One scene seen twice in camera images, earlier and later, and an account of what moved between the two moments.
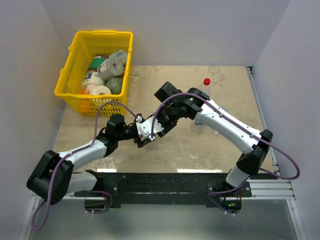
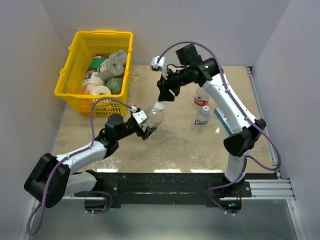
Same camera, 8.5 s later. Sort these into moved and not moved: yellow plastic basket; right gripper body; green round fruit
Moved: right gripper body
Not moved: yellow plastic basket; green round fruit
